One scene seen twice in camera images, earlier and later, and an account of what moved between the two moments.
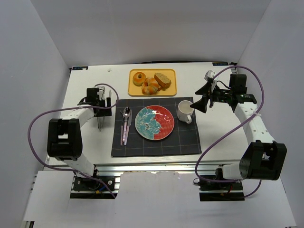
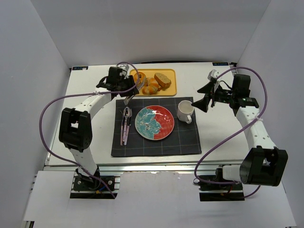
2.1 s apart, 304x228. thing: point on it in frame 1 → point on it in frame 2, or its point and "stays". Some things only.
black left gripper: [102, 112] → [131, 86]
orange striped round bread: [150, 86] stays
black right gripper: [209, 99] stays
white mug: [185, 111] stays
